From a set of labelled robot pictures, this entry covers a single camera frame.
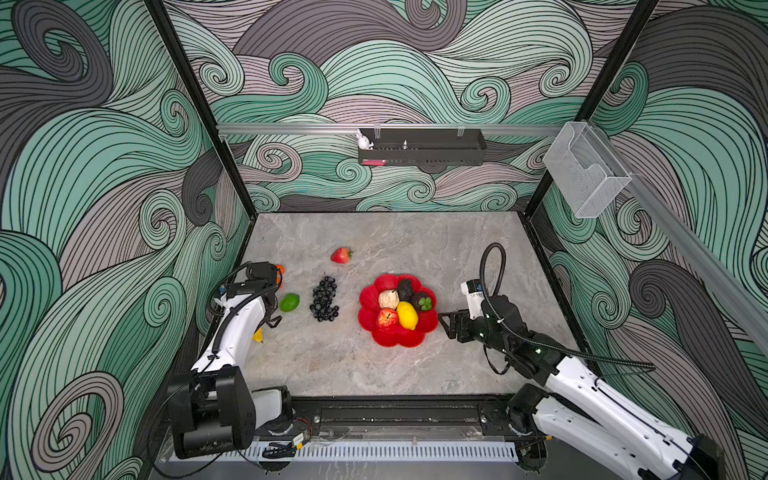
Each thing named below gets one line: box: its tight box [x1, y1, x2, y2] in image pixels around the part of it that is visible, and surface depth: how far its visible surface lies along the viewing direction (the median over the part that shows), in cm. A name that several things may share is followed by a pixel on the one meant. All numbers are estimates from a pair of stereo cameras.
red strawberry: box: [331, 247, 354, 264], surface depth 106 cm
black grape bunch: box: [310, 275, 339, 322], surface depth 94 cm
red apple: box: [377, 308, 398, 327], surface depth 87 cm
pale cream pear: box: [378, 289, 400, 311], surface depth 90 cm
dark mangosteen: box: [409, 292, 433, 312], surface depth 89 cm
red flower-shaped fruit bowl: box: [358, 275, 439, 347], surface depth 89 cm
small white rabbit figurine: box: [356, 129, 374, 150], surface depth 87 cm
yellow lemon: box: [397, 301, 419, 331], surface depth 89 cm
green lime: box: [279, 293, 300, 312], surface depth 93 cm
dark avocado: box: [398, 278, 413, 301], surface depth 92 cm
